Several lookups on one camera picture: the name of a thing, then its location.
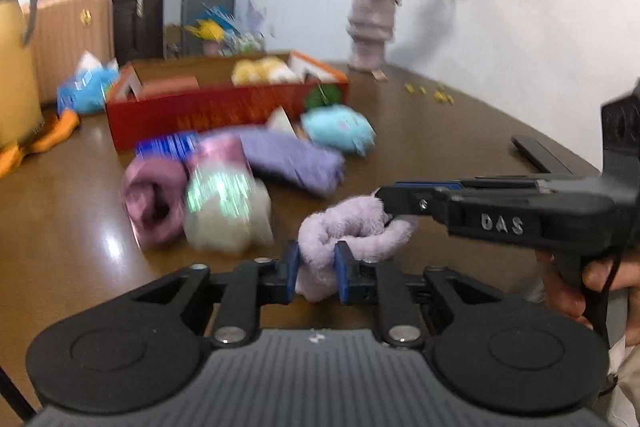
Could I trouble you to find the pale ribbed vase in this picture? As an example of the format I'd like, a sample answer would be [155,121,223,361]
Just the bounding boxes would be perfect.
[346,0,401,72]

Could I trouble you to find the pink suitcase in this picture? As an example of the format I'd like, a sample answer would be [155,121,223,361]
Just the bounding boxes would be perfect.
[30,0,116,105]

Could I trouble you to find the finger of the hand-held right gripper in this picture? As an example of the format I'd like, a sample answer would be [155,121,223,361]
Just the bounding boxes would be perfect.
[374,185,451,228]
[395,180,464,189]

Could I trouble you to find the pile of colourful toys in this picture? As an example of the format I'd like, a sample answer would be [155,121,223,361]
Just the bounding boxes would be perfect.
[184,4,266,56]

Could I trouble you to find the orange cloth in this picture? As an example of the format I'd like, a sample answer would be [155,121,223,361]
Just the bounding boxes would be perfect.
[0,109,81,178]

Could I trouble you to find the blue tissue pack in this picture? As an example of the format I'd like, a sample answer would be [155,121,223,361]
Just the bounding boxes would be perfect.
[56,52,120,115]

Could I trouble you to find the white wedge-shaped packet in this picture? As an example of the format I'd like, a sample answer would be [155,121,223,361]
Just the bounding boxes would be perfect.
[265,107,301,138]

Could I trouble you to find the black flat bar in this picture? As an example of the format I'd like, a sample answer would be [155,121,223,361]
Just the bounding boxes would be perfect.
[511,135,573,175]

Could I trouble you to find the red cardboard box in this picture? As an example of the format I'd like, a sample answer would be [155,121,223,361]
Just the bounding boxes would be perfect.
[105,51,349,152]

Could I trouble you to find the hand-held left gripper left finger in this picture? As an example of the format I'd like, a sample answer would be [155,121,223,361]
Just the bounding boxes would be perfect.
[131,241,303,350]

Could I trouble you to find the blue packet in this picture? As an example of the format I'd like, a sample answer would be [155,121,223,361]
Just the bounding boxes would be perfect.
[135,133,198,160]

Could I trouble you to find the dark brown door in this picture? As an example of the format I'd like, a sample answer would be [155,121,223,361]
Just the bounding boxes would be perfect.
[95,0,167,65]

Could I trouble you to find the white cloth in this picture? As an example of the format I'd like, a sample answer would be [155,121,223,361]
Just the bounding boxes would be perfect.
[605,332,640,427]

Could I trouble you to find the scattered yellow bits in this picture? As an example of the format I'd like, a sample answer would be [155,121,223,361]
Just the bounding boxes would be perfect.
[405,82,453,105]

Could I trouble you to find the person's right hand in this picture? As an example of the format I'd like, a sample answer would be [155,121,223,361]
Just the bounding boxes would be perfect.
[537,247,640,329]

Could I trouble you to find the mauve rolled towel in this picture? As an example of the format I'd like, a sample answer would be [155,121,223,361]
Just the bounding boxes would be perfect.
[121,155,191,248]

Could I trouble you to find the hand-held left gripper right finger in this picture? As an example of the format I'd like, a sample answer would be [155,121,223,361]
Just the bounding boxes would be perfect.
[334,241,503,350]

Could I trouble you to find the yellow plush toy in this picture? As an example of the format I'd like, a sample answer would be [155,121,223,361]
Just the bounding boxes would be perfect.
[231,57,301,86]

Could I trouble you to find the yellow thermos jug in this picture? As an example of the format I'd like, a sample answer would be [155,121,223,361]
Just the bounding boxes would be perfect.
[0,0,46,148]

